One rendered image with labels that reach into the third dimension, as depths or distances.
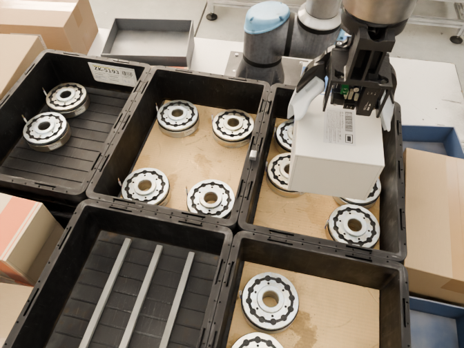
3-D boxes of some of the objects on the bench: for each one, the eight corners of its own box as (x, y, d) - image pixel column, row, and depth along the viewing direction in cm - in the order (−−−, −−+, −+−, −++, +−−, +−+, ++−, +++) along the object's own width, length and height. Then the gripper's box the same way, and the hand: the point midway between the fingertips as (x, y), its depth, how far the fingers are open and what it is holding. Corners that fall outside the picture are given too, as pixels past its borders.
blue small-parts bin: (382, 182, 101) (391, 166, 96) (373, 139, 110) (381, 123, 104) (458, 186, 101) (471, 170, 95) (442, 142, 109) (454, 126, 104)
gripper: (283, 27, 39) (268, 147, 56) (478, 46, 38) (404, 164, 54) (289, -16, 44) (274, 106, 61) (462, -1, 42) (398, 121, 59)
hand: (335, 120), depth 59 cm, fingers closed on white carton, 14 cm apart
